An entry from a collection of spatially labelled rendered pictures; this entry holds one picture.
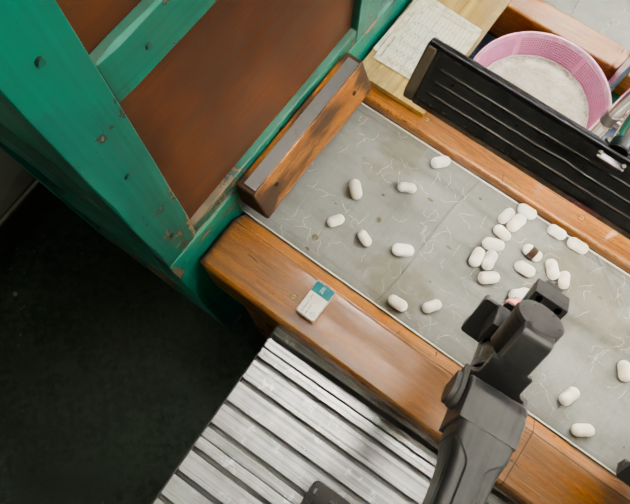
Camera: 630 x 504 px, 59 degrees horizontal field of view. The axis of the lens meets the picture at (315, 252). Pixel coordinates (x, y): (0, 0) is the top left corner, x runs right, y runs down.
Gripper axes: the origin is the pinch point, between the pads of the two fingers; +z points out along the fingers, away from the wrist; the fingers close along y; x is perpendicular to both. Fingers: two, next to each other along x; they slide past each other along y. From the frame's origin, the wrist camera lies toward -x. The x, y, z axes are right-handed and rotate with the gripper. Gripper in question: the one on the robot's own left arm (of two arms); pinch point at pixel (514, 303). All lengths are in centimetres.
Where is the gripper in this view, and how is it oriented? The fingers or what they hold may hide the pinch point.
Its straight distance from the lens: 87.0
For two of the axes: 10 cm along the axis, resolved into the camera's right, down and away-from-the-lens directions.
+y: -8.1, -5.7, 1.5
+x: -3.9, 7.2, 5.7
